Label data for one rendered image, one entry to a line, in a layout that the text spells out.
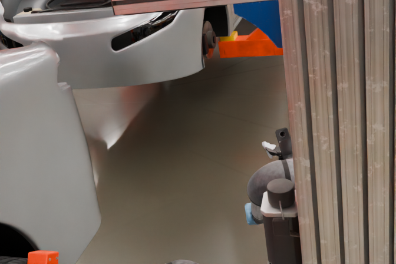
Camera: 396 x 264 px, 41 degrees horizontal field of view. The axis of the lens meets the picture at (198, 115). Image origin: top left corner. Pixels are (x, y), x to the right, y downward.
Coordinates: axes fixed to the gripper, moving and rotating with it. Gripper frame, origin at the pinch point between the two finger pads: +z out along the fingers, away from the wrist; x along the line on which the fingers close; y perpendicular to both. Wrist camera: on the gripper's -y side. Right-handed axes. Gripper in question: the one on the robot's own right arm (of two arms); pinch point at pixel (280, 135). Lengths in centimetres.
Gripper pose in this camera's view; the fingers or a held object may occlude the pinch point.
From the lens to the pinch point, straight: 203.8
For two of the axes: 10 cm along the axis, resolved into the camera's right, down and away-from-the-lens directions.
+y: 2.9, 8.6, 4.2
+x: 9.6, -2.7, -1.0
